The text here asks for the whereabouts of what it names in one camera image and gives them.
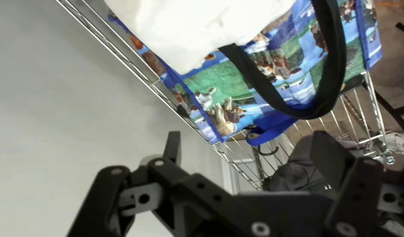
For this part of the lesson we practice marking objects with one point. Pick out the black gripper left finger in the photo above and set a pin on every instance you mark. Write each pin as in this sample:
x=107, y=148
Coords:
x=110, y=198

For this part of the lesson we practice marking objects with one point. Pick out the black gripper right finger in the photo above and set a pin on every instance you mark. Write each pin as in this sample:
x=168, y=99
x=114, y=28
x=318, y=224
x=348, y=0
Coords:
x=364, y=198

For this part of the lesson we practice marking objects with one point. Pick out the white trash slogan tote bag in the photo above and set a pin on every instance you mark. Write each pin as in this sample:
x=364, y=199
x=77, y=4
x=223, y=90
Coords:
x=197, y=31

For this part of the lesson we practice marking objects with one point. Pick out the black backpack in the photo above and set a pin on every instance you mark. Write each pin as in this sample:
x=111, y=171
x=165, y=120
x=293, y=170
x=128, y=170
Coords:
x=294, y=166

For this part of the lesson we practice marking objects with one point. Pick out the blue animal picture print bag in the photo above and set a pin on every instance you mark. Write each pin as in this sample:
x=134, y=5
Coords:
x=228, y=83

